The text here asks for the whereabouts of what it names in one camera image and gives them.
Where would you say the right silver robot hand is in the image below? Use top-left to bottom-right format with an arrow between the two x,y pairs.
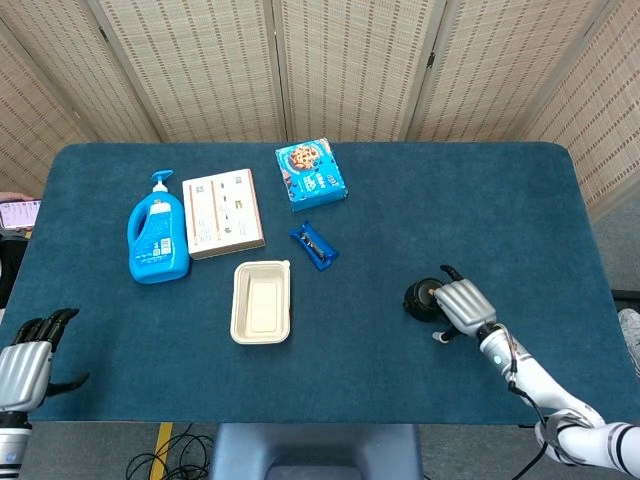
432,264 -> 498,345

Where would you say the blue detergent bottle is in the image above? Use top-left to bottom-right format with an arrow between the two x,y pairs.
126,169 -> 192,286

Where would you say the white sneaker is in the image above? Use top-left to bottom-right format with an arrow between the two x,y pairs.
617,307 -> 640,379

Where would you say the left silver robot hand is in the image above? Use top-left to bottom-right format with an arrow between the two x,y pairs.
0,307 -> 91,413

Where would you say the yellow floor tape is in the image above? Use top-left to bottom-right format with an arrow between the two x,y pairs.
149,422 -> 174,480

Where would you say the beige plastic food container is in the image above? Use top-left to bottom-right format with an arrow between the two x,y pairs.
229,259 -> 293,346

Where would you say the small black round object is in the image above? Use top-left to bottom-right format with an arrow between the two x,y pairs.
402,277 -> 446,323

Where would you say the white flat cardboard box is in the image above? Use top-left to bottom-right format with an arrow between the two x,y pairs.
181,168 -> 267,261

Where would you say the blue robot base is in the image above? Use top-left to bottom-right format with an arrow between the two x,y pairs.
209,423 -> 425,480

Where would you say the blue cookie box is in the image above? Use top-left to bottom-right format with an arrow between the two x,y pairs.
274,137 -> 349,213

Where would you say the blue cookie snack pack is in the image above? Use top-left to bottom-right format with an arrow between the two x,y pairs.
287,220 -> 340,273

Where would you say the blue table cloth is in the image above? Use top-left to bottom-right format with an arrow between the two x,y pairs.
0,141 -> 628,426

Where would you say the black floor cable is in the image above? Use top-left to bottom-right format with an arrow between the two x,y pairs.
124,423 -> 215,480

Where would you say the woven folding screen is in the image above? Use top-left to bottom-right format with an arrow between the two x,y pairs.
0,0 -> 640,207

